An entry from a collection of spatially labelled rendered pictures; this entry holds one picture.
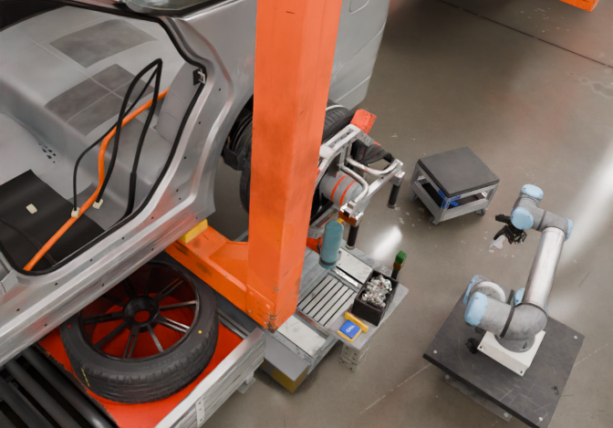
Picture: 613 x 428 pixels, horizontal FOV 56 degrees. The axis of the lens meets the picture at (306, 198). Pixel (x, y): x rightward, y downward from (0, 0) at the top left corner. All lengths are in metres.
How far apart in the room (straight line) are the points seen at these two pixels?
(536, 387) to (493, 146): 2.15
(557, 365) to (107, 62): 2.60
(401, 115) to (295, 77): 3.08
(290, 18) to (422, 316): 2.19
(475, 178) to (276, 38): 2.34
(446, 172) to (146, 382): 2.16
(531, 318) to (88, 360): 1.68
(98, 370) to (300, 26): 1.59
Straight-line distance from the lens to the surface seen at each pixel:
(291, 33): 1.50
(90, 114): 2.74
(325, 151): 2.37
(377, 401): 2.99
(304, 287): 3.07
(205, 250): 2.54
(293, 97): 1.59
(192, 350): 2.47
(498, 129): 4.75
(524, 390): 2.90
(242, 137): 2.66
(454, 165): 3.71
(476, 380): 2.84
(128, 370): 2.46
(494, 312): 2.12
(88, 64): 3.03
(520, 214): 2.51
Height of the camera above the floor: 2.65
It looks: 45 degrees down
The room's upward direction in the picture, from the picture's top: 8 degrees clockwise
